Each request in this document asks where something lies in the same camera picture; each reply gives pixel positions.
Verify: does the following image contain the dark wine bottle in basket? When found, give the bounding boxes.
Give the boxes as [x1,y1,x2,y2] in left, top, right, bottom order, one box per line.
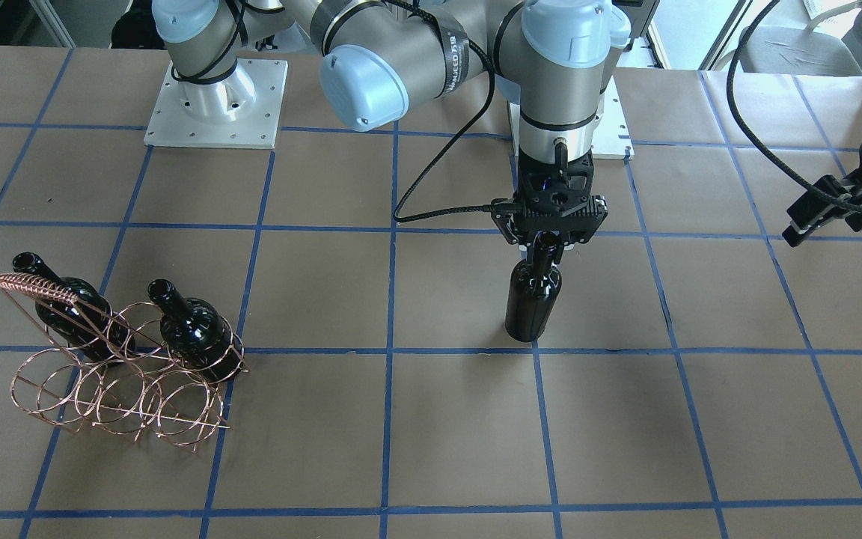
[147,278,243,383]

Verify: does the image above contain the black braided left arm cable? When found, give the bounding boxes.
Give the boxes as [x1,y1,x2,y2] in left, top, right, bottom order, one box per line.
[726,0,862,221]

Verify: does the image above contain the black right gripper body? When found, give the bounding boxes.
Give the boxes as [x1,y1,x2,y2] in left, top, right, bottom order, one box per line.
[490,150,608,248]

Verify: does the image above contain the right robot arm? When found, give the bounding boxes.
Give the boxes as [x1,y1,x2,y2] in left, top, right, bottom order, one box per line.
[144,1,632,249]

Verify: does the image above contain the copper wire wine basket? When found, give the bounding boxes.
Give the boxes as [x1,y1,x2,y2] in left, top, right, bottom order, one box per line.
[0,272,230,451]

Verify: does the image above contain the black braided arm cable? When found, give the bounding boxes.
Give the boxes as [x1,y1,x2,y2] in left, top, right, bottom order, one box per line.
[726,0,862,221]
[382,0,522,225]

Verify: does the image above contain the dark wine bottle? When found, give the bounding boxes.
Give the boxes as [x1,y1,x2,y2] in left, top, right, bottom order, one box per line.
[505,231,563,342]
[147,278,243,383]

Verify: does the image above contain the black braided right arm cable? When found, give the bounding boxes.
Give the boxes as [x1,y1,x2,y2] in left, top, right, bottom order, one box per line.
[382,0,522,225]

